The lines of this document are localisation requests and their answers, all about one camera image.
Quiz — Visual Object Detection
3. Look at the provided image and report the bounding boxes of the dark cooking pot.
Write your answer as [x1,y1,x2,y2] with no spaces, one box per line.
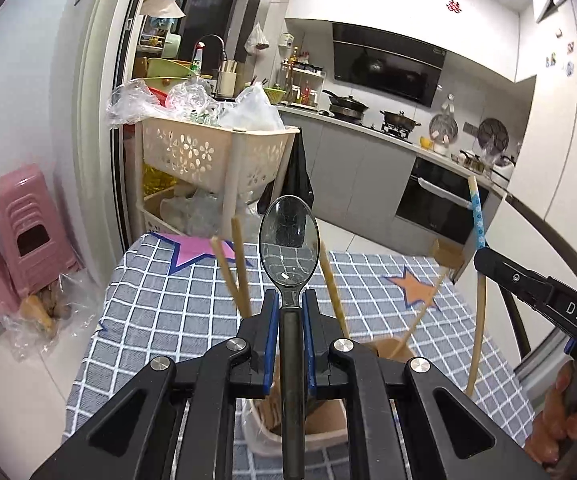
[379,110,422,134]

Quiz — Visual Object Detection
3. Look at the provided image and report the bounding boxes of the spice rack with bottles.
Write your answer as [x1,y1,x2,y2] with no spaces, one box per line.
[281,47,327,107]

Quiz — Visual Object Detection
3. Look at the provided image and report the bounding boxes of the hanging plastic bag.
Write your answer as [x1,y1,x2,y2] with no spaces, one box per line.
[244,22,271,55]

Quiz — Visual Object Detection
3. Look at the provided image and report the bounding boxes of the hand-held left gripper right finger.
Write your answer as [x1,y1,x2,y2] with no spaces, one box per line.
[303,289,549,480]

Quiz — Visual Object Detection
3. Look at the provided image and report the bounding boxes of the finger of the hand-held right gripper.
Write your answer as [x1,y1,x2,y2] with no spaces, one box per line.
[473,247,555,312]

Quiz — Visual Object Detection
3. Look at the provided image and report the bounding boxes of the blue patterned wooden utensil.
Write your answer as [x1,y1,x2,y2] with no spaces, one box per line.
[465,175,488,397]

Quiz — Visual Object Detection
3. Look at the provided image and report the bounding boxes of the pink star sticker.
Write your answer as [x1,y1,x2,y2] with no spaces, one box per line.
[151,232,255,277]

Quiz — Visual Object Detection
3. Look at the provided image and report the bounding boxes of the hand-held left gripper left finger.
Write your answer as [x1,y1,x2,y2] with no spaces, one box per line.
[31,289,280,480]

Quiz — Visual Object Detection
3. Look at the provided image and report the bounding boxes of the white rice cooker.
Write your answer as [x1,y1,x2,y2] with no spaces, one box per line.
[491,156,515,184]

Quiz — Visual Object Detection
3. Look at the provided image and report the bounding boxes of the crumpled clear plastic bag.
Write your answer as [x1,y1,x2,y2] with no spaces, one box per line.
[106,77,219,128]

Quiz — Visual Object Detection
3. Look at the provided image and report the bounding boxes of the clear plastic bag in trolley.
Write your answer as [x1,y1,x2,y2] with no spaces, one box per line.
[161,187,260,239]

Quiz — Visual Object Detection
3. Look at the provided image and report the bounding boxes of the pink utensil holder basket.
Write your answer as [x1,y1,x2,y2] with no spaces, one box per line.
[241,395,350,459]

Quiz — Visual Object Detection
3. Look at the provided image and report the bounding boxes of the black built-in oven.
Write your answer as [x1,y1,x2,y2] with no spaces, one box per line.
[395,156,490,247]

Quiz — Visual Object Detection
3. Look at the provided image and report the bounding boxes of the plastic bag of root vegetables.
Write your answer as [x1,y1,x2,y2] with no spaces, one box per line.
[6,272,102,362]

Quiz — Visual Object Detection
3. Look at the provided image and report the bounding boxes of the tall pink plastic stool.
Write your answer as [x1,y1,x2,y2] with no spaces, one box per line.
[0,164,82,297]

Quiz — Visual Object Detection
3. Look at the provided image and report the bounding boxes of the stacked green plastic basins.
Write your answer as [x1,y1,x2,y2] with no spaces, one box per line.
[146,57,197,82]

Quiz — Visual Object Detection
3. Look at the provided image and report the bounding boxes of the beige chopstick canister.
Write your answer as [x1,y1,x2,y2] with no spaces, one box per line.
[217,60,240,99]

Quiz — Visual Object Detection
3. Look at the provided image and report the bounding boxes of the black spoon with clear bowl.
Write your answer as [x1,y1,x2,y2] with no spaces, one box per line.
[258,195,320,479]

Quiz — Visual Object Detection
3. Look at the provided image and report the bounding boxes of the chrome kitchen faucet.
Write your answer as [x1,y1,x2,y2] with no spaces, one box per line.
[196,35,227,74]

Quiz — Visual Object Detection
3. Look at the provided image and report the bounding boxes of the black wok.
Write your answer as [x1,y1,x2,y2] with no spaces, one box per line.
[323,90,370,119]

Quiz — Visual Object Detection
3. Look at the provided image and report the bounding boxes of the person's right hand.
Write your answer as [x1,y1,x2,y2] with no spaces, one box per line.
[523,360,577,469]

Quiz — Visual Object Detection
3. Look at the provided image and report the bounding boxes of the white refrigerator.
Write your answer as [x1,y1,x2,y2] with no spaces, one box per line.
[463,0,577,306]

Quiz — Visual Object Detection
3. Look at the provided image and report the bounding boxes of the orange star sticker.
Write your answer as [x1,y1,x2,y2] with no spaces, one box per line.
[386,266,443,311]

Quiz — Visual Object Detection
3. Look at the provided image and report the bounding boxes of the black range hood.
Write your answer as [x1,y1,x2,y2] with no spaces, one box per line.
[332,22,446,108]

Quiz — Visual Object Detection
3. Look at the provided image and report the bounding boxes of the grey checked tablecloth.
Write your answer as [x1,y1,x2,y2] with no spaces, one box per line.
[63,232,538,480]

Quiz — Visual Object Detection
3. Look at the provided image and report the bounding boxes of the cream plastic storage trolley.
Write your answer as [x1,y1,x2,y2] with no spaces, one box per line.
[136,115,300,241]

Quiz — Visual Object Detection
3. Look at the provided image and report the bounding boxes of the white plastic bag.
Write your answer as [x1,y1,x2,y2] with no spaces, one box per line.
[217,82,285,132]

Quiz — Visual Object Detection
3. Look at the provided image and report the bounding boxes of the cardboard box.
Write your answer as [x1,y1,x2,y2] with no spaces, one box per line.
[431,239,469,281]

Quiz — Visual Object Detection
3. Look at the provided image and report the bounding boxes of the black hanging garment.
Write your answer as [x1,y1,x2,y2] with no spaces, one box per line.
[258,132,317,222]

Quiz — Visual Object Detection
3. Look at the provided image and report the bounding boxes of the grey round steamer rack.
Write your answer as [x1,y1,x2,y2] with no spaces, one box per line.
[429,113,459,144]

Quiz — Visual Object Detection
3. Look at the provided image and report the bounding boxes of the thin wooden stick utensil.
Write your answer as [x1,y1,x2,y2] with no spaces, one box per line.
[375,270,449,361]

